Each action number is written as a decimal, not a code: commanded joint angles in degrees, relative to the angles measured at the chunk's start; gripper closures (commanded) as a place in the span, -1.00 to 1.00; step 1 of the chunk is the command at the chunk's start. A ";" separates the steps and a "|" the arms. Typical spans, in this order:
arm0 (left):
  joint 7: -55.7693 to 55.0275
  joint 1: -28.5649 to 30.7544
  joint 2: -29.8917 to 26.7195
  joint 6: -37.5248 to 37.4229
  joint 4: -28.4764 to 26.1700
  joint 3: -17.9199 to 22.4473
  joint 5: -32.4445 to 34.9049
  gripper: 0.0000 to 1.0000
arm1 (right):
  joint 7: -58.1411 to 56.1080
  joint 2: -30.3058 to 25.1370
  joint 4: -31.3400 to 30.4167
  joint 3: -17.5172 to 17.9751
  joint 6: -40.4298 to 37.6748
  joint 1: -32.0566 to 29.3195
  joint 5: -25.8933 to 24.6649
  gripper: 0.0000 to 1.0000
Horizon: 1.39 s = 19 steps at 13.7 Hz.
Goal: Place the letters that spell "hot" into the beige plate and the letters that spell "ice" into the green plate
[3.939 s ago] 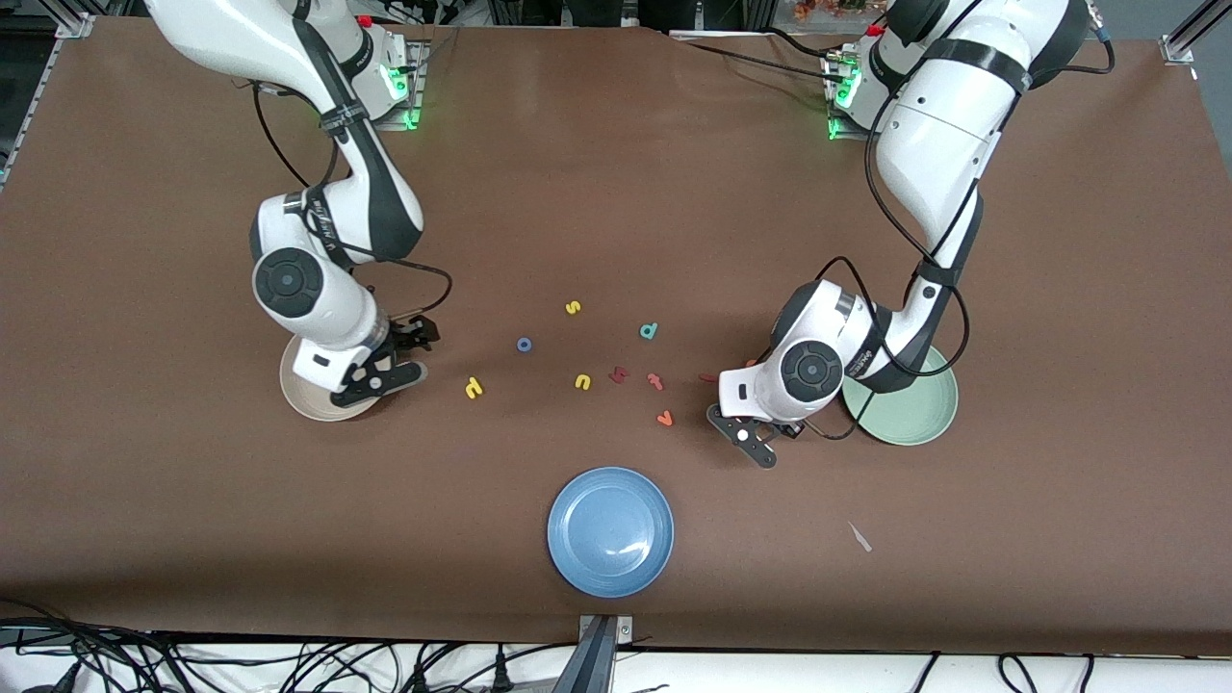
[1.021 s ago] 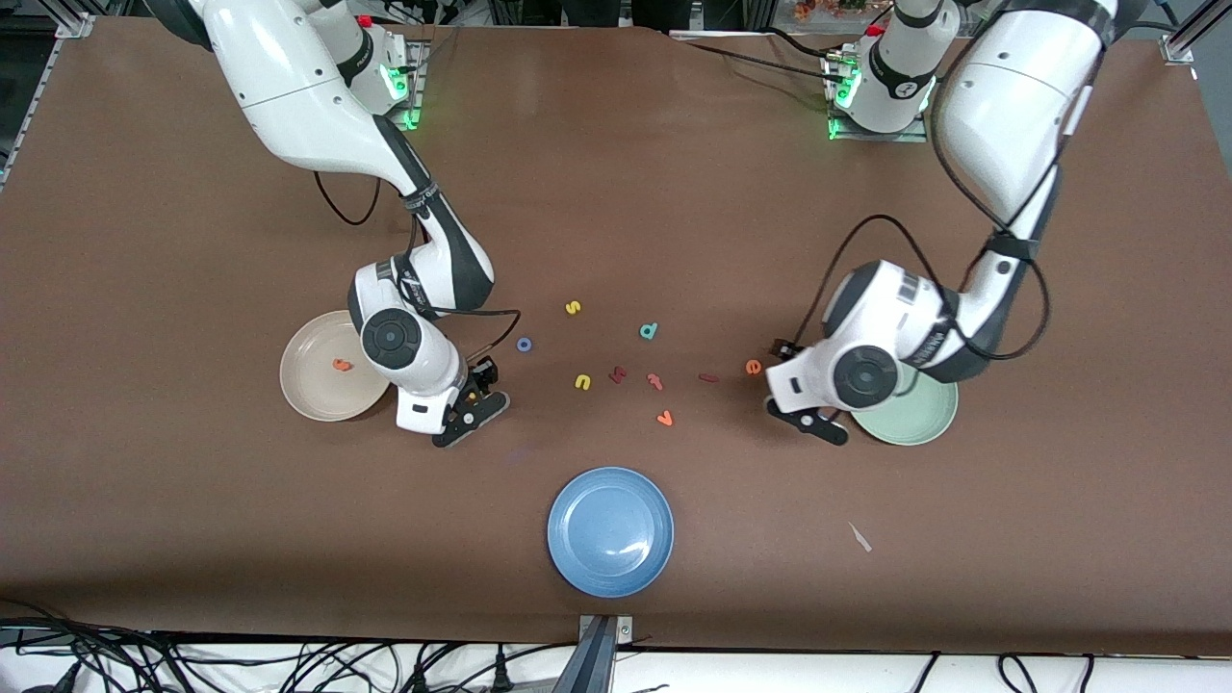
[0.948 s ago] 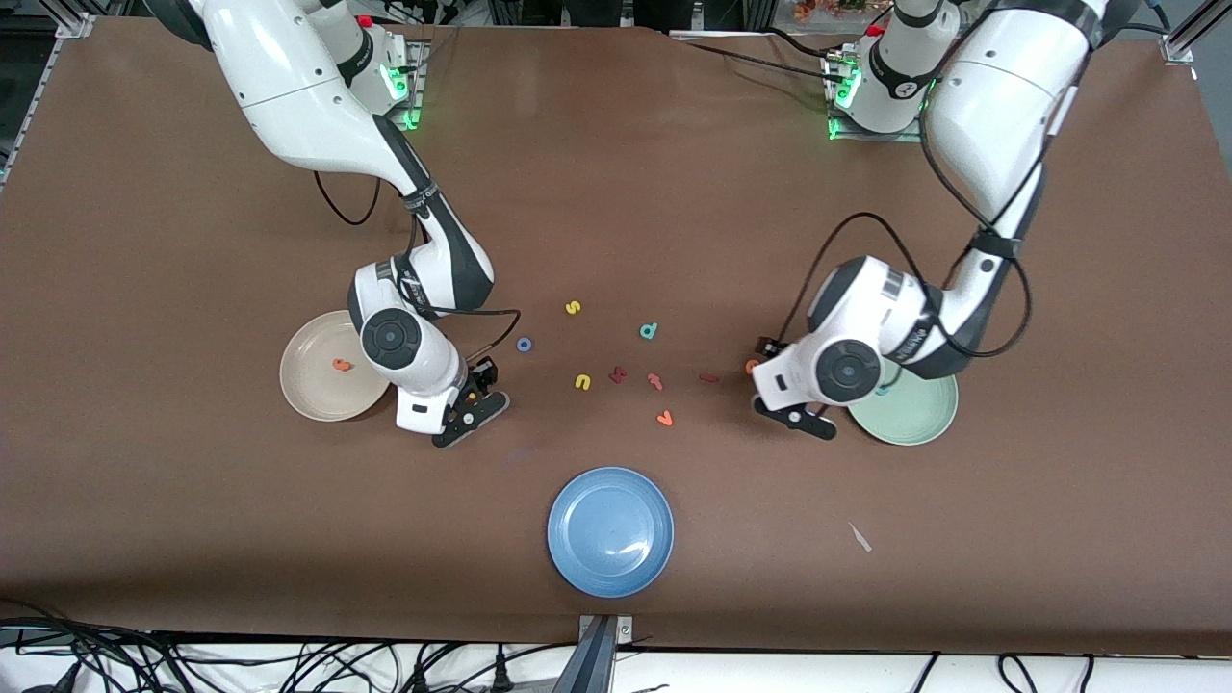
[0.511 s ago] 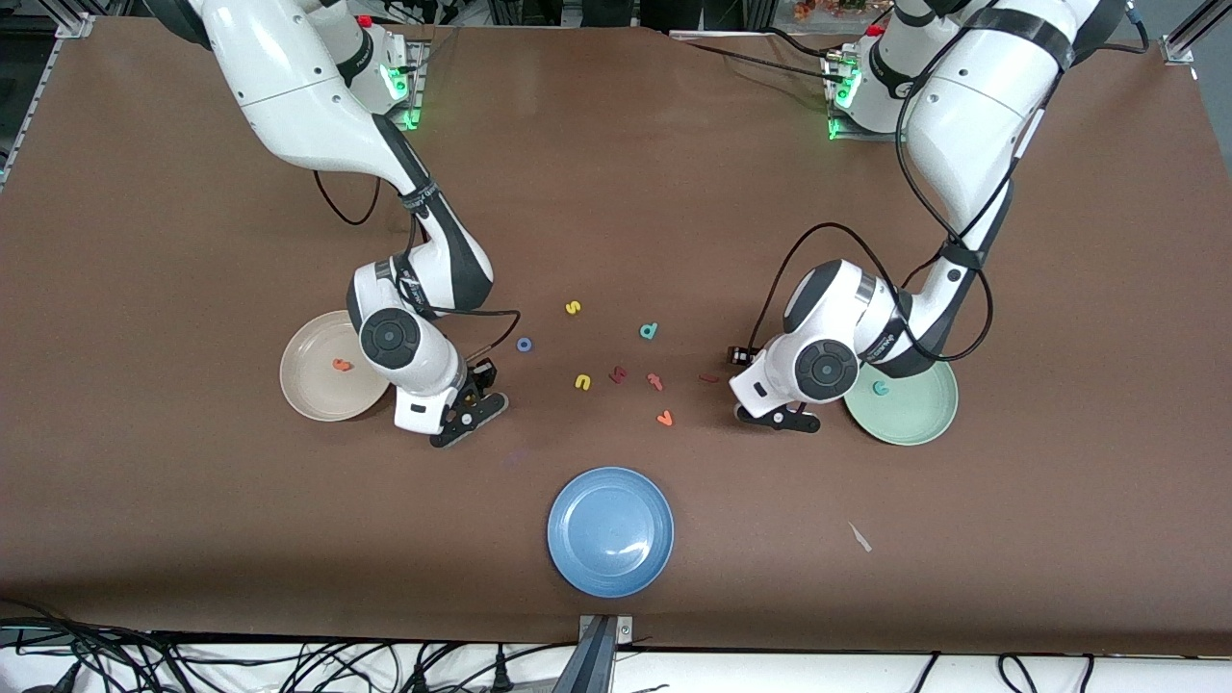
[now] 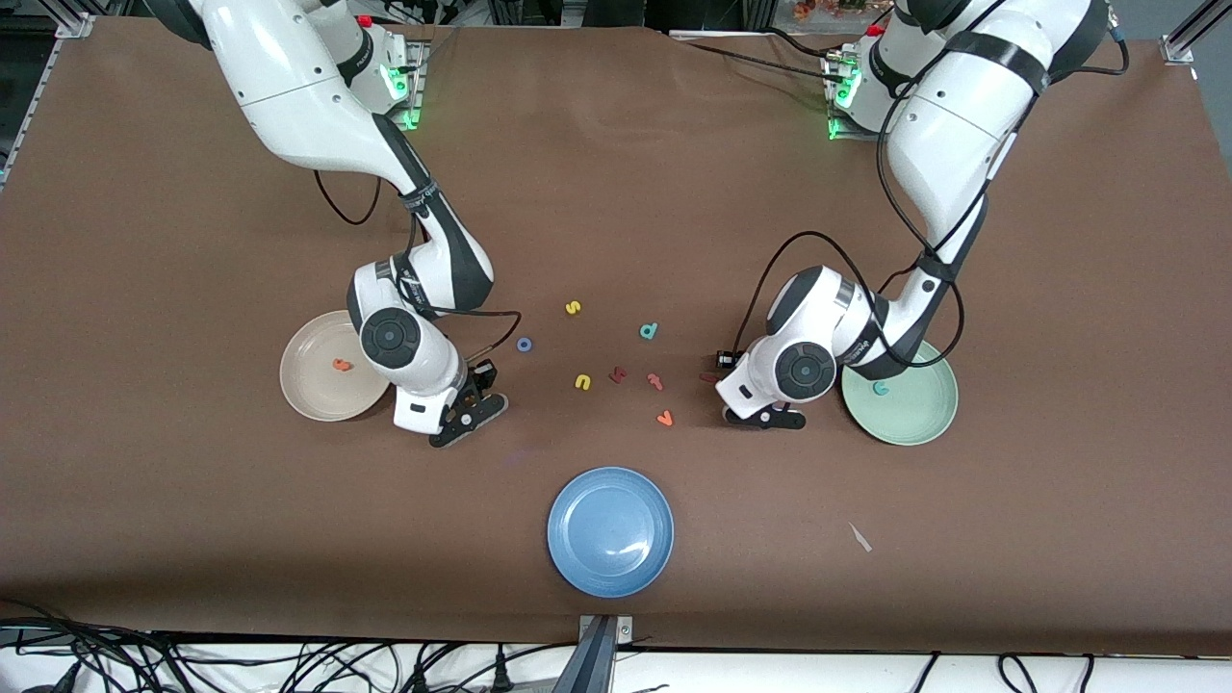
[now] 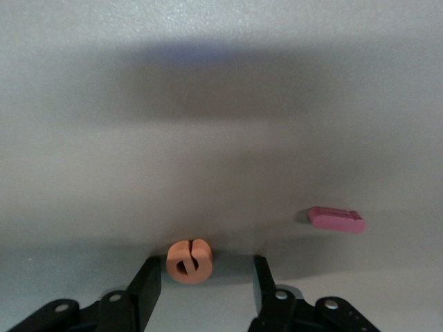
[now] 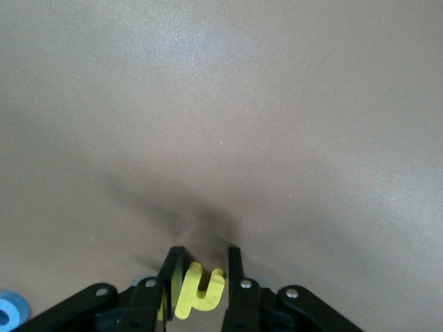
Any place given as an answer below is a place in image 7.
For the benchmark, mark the brown table cover mat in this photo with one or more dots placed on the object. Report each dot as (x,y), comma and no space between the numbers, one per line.
(221,103)

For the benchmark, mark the blue foam letter o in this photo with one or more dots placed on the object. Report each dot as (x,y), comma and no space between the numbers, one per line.
(17,304)

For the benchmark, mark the yellow foam letter h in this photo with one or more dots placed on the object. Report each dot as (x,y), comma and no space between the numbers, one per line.
(188,297)

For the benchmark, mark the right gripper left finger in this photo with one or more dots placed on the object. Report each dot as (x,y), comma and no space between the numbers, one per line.
(138,304)

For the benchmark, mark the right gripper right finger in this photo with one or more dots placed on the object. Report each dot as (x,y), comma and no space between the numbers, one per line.
(249,304)

